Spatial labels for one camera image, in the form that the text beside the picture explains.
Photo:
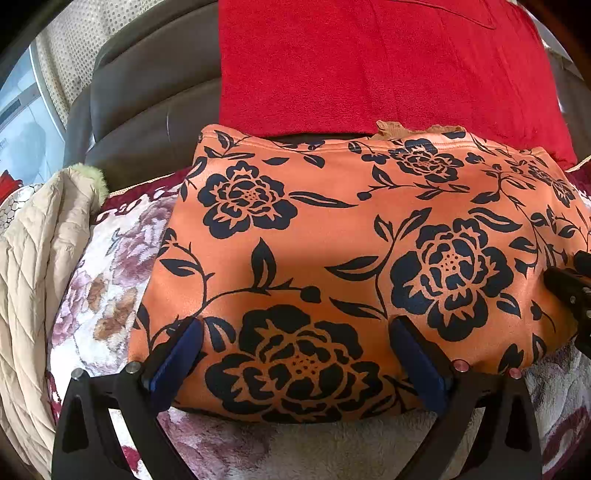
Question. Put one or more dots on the silver honeycomb patterned wrap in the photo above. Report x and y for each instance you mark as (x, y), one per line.
(14, 207)

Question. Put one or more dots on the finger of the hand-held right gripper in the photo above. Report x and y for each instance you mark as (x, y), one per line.
(570, 295)

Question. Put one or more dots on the beige dotted curtain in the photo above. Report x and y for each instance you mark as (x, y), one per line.
(69, 55)

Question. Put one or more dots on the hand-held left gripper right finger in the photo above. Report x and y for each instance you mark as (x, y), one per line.
(415, 360)

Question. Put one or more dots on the orange floral top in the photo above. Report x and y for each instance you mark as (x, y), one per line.
(346, 240)

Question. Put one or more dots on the floral plush blanket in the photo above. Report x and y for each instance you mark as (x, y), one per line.
(106, 286)

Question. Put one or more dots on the brown leather sofa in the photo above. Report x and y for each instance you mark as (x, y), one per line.
(138, 115)

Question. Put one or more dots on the red gift box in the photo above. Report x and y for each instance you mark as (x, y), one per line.
(7, 184)

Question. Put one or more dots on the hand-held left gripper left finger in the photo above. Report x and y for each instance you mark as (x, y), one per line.
(178, 364)

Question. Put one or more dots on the beige quilted jacket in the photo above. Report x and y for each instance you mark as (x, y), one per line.
(37, 286)

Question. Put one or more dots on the red fleece cloth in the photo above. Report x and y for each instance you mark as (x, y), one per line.
(369, 69)

